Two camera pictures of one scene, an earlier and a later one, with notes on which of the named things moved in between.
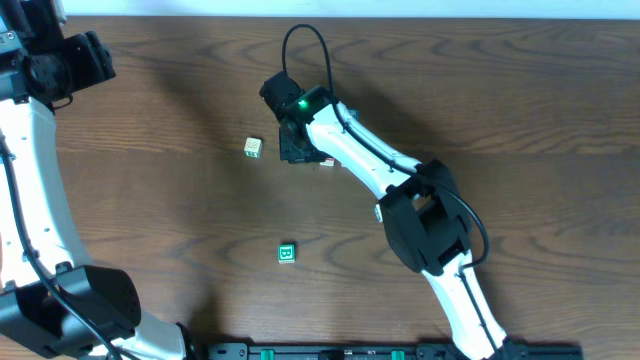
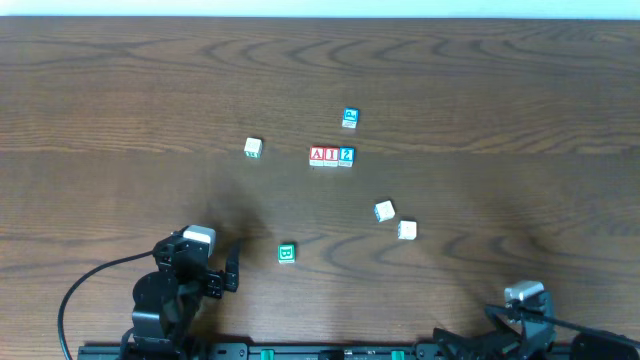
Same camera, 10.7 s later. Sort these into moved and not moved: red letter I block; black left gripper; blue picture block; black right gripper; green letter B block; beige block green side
Moved: black right gripper; black left gripper
Not moved: green letter B block; blue picture block; beige block green side; red letter I block
